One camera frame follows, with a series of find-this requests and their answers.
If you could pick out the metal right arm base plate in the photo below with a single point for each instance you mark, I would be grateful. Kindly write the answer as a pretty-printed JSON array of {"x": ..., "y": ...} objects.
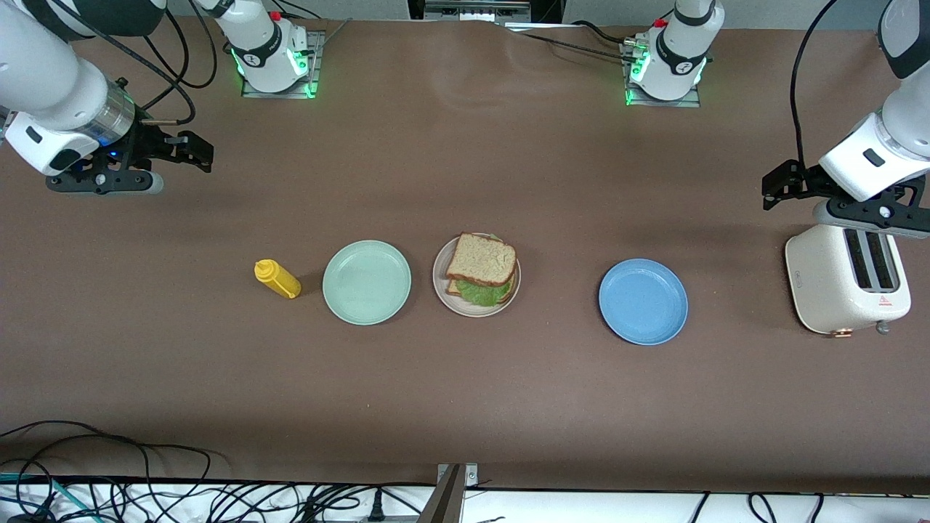
[{"x": 280, "y": 95}]

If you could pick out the brown bread slice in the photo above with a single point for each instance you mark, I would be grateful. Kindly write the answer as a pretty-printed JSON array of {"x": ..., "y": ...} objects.
[
  {"x": 481, "y": 260},
  {"x": 452, "y": 288}
]

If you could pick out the grey metal bracket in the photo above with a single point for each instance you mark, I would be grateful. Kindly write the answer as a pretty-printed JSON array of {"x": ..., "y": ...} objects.
[{"x": 447, "y": 501}]

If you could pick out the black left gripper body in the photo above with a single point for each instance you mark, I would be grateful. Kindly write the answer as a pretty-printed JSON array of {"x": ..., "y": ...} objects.
[{"x": 808, "y": 181}]

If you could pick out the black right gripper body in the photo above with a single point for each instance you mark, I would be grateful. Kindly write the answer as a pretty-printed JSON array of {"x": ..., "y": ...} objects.
[{"x": 151, "y": 142}]

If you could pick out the blue plate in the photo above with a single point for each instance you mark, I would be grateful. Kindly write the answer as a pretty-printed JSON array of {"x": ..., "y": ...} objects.
[{"x": 643, "y": 301}]

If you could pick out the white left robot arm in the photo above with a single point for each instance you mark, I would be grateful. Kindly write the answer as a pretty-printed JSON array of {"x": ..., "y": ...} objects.
[{"x": 901, "y": 131}]

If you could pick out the green plate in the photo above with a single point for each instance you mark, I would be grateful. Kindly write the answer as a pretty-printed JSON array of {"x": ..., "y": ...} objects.
[{"x": 367, "y": 282}]

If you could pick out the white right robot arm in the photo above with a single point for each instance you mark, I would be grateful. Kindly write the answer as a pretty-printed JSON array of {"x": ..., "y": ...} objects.
[{"x": 43, "y": 80}]

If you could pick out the green lettuce leaf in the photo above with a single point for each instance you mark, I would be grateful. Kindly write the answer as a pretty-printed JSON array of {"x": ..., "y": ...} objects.
[{"x": 483, "y": 293}]

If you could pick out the white toaster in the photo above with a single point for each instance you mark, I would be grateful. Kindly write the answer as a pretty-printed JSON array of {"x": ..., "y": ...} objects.
[{"x": 821, "y": 290}]

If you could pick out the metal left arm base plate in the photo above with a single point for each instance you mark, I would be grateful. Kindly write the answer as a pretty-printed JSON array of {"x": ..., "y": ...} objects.
[{"x": 676, "y": 104}]

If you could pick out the yellow mustard squeeze bottle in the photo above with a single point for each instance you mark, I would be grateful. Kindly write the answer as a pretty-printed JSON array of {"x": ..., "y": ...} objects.
[{"x": 280, "y": 280}]

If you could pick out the black power plug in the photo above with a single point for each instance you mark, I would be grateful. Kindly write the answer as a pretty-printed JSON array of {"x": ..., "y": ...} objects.
[{"x": 376, "y": 505}]

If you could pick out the black device with metal rail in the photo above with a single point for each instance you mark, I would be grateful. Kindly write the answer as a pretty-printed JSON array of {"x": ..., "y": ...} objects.
[{"x": 479, "y": 9}]

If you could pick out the beige plate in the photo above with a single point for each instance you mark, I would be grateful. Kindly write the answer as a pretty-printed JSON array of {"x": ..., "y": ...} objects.
[{"x": 476, "y": 311}]

